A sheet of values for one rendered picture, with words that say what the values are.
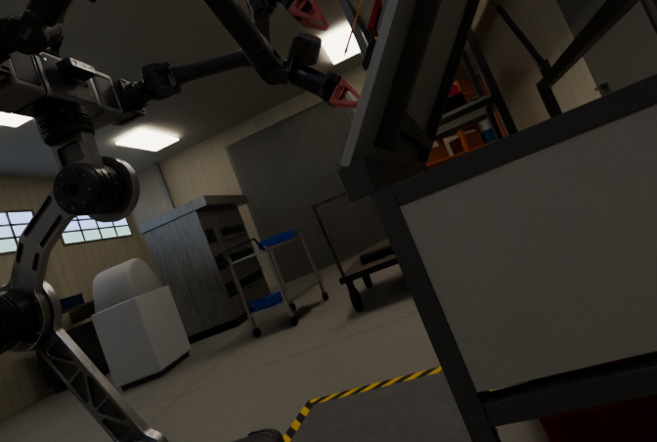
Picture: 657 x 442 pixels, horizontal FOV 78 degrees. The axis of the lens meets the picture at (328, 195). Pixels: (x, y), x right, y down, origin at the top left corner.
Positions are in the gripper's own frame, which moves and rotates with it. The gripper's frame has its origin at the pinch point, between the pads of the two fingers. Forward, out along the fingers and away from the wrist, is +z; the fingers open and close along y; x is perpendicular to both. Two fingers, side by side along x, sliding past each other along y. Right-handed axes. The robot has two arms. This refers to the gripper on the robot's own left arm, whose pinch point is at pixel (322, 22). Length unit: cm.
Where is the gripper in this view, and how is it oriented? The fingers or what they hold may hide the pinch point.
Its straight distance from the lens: 110.8
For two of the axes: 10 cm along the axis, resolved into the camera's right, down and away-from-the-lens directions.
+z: 7.0, 6.8, -2.2
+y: 2.9, 0.1, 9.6
